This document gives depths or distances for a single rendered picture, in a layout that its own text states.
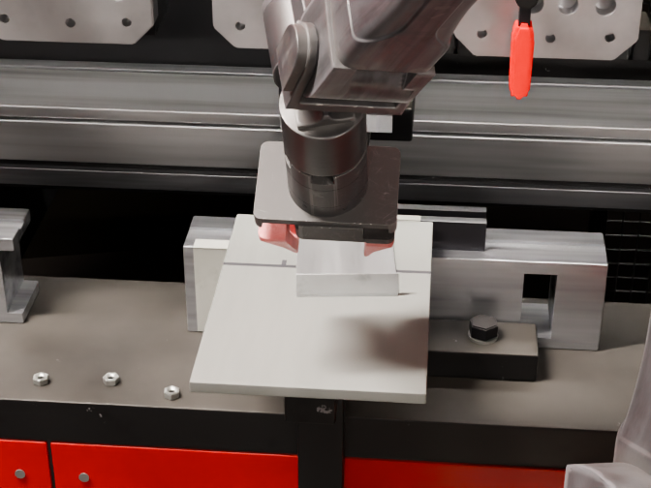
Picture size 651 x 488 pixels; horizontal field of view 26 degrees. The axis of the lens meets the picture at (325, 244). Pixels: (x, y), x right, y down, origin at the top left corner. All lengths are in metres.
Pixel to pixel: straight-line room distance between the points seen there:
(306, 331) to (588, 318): 0.31
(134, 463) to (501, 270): 0.38
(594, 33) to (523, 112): 0.37
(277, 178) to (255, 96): 0.56
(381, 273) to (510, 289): 0.18
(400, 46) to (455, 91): 0.77
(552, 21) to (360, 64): 0.37
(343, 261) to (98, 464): 0.30
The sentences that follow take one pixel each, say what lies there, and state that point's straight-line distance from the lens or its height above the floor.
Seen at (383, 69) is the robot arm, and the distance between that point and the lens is 0.84.
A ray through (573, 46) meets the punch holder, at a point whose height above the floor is 1.19.
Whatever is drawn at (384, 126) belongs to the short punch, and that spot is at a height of 1.09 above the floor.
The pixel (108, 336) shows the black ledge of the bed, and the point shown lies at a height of 0.88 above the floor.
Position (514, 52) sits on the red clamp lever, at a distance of 1.15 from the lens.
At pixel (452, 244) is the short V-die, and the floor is 0.98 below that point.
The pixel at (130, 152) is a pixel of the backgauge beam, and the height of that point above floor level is 0.94.
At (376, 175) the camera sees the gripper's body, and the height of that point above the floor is 1.16.
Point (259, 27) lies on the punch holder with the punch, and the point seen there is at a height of 1.19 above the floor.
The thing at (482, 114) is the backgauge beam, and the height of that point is 0.98.
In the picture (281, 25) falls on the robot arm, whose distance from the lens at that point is 0.96.
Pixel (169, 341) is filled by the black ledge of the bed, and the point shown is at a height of 0.88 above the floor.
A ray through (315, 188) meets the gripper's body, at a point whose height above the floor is 1.18.
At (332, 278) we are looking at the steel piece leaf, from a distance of 1.17.
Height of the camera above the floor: 1.63
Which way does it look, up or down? 30 degrees down
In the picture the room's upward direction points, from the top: straight up
